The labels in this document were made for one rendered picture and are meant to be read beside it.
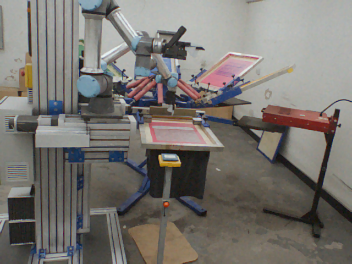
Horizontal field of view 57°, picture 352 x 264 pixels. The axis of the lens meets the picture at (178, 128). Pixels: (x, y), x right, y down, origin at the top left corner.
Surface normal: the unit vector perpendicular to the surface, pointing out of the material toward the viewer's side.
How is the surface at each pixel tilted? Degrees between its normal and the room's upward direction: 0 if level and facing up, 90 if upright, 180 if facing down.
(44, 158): 90
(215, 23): 90
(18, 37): 90
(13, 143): 90
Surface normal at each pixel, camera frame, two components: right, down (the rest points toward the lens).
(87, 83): -0.18, 0.38
